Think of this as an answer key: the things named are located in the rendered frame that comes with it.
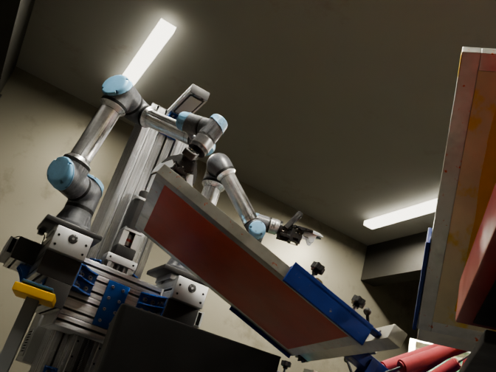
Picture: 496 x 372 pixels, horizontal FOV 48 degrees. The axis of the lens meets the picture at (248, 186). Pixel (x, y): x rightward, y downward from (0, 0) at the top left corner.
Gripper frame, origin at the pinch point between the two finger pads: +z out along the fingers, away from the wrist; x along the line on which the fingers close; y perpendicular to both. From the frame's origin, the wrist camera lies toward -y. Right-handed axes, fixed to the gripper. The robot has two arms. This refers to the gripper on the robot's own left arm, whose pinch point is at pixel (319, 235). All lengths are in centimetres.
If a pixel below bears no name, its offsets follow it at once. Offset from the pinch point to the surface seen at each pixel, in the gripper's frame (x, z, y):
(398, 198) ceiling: -248, 96, -120
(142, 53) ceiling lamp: -120, -149, -127
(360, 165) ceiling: -208, 46, -125
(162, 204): 85, -62, 26
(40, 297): 79, -89, 65
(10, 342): 78, -93, 80
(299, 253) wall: -342, 27, -60
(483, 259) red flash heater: 181, 1, 42
